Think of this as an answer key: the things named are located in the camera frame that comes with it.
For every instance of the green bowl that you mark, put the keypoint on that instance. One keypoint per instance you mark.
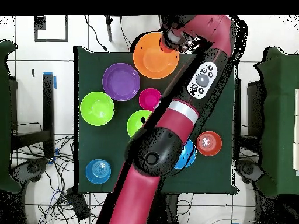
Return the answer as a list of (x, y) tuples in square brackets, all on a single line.
[(97, 114), (136, 123)]

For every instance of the small pink-red bowl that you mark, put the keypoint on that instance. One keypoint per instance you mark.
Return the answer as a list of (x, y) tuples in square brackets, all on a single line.
[(149, 99)]

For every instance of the purple bowl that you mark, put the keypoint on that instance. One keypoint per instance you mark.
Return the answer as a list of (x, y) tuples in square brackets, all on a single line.
[(121, 81)]

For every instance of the large yellow-orange bowl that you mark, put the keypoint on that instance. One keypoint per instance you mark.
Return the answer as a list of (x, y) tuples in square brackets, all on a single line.
[(151, 60)]

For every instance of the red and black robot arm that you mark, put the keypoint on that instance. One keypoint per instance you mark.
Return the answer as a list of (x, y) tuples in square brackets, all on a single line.
[(168, 140)]

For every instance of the small orange bowl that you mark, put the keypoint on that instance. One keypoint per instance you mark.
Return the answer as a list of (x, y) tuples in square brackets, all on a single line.
[(209, 149)]

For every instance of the small light blue bowl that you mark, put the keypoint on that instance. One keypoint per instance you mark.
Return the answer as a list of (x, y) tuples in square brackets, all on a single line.
[(98, 171)]

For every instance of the dark green table cloth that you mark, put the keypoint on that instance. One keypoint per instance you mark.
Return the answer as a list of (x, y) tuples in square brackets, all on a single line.
[(210, 175)]

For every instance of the black metal beam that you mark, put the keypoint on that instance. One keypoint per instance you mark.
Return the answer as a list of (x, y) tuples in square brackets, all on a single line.
[(237, 116)]

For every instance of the black stand leg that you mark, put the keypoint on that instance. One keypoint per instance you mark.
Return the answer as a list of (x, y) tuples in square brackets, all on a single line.
[(108, 28)]

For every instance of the black power strip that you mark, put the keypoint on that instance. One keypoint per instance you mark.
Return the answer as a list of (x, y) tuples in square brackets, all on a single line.
[(78, 205)]

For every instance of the green cloth side table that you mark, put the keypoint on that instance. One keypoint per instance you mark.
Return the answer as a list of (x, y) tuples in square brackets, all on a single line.
[(280, 116), (5, 116)]

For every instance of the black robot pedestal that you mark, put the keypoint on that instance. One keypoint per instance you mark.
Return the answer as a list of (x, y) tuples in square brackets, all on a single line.
[(170, 210)]

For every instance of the black metal frame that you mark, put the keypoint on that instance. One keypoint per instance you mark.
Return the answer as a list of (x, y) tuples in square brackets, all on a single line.
[(48, 105)]

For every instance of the black square frame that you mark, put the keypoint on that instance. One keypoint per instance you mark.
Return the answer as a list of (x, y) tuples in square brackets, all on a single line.
[(66, 28)]

